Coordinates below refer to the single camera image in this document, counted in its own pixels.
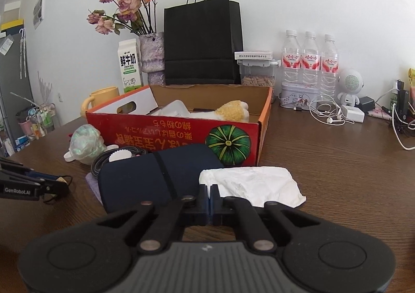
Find yellow white plush toy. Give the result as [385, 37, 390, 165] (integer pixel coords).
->
[189, 100, 250, 123]

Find pale green mesh ball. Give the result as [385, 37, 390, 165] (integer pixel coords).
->
[63, 124, 107, 165]

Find yellow ceramic mug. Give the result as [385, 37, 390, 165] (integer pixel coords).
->
[80, 86, 120, 118]

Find right water bottle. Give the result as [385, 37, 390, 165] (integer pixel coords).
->
[321, 34, 339, 97]

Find white wired earphones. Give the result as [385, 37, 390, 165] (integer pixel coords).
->
[309, 94, 355, 127]

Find dried pink rose bouquet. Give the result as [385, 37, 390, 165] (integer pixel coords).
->
[87, 0, 157, 35]

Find white flat box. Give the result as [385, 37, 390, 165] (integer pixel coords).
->
[234, 51, 273, 61]

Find braided black cable coil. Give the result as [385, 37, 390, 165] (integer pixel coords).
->
[90, 146, 147, 180]

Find white round lid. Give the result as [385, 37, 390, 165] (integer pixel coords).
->
[108, 149, 132, 162]

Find clear seed storage container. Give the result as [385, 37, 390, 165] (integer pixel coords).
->
[237, 59, 281, 88]

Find red pumpkin cardboard box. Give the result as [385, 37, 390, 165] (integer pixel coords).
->
[86, 85, 272, 167]

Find white charger block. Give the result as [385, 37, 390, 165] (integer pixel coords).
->
[341, 105, 365, 123]

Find purple woven cloth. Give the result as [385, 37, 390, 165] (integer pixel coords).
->
[85, 172, 103, 204]

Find colourful snack packet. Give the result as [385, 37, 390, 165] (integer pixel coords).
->
[408, 68, 415, 87]

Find black power adapter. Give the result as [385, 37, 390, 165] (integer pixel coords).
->
[357, 97, 376, 114]

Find white robot figurine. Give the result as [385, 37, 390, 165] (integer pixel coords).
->
[337, 68, 364, 107]

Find white tissue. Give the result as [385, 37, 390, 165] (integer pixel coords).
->
[199, 166, 306, 208]

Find wire rack with toiletries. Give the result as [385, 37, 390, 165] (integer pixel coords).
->
[11, 92, 60, 141]

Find clear plastic wipes pack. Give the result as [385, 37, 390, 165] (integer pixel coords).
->
[151, 100, 191, 118]

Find left water bottle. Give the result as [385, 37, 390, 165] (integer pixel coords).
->
[281, 30, 301, 83]

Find white illustrated tin box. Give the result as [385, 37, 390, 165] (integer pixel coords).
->
[279, 82, 320, 110]

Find black paper shopping bag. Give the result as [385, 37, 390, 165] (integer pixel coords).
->
[164, 0, 243, 85]

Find white charging cable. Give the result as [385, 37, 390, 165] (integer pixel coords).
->
[372, 87, 415, 151]

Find dark navy pouch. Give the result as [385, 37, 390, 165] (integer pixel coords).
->
[98, 144, 223, 213]

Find water bottle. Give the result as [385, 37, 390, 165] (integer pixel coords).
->
[301, 31, 320, 87]
[281, 30, 301, 83]
[321, 34, 339, 97]

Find white green milk carton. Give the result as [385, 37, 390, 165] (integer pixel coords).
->
[117, 38, 143, 93]

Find middle water bottle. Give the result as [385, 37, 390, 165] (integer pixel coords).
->
[301, 31, 320, 87]

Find purple textured vase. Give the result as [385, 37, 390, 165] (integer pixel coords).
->
[139, 32, 165, 86]

